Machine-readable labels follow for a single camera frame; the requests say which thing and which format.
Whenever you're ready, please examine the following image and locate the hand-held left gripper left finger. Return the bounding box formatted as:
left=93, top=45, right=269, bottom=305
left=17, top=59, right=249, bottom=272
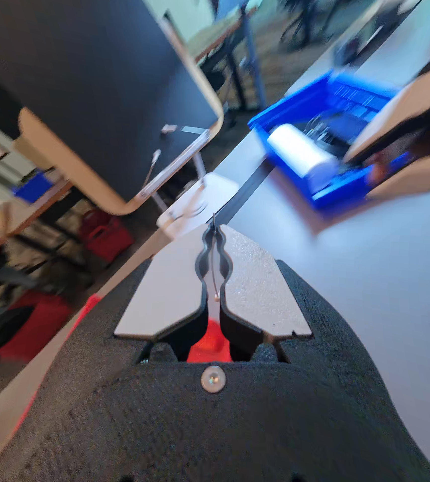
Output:
left=113, top=225, right=213, bottom=362

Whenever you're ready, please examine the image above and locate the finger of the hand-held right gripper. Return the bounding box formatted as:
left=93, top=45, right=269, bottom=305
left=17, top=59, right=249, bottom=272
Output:
left=343, top=56, right=430, bottom=165
left=365, top=158, right=430, bottom=200

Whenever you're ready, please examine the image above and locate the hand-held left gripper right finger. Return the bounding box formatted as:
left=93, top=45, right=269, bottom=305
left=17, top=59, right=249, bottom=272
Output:
left=215, top=224, right=313, bottom=363

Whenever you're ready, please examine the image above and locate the blue storage bin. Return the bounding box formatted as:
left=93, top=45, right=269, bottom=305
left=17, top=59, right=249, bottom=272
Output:
left=248, top=70, right=413, bottom=209
left=13, top=171, right=55, bottom=204

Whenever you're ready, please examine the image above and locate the red floor basket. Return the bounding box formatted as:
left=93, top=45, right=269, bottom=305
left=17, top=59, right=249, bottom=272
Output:
left=79, top=209, right=134, bottom=264

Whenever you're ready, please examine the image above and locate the white cylinder roll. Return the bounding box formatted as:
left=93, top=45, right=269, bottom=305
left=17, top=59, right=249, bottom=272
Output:
left=267, top=124, right=340, bottom=191

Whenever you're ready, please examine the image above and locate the red plastic tote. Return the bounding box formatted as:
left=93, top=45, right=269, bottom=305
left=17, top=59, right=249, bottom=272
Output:
left=0, top=290, right=73, bottom=363

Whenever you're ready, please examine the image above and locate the black light stand pole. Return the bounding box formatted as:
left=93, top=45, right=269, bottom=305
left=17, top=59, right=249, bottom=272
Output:
left=237, top=0, right=267, bottom=110

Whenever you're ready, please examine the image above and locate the black board book stand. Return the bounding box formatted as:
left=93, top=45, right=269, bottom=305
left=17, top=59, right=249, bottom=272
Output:
left=0, top=0, right=240, bottom=242

